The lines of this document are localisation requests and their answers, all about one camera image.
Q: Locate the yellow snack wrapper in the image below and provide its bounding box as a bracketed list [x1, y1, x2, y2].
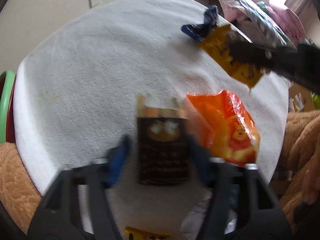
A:
[200, 24, 265, 89]

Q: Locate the black gold snack box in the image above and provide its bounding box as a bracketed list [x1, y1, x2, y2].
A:
[136, 95, 190, 187]

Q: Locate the dark blue snack wrapper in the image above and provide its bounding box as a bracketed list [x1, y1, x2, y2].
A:
[181, 5, 219, 42]

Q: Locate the brown plush cushion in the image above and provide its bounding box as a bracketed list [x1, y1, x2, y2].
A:
[0, 142, 42, 233]

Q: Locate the bed with plaid quilt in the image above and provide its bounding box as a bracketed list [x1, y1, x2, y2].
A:
[218, 0, 306, 47]

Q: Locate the orange snack bag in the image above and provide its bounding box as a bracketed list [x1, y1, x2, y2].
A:
[185, 90, 260, 166]

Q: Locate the brown plush toy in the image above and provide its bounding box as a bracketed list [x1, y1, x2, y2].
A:
[279, 111, 319, 231]

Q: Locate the red bin green rim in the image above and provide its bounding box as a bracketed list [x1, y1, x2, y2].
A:
[0, 70, 16, 144]

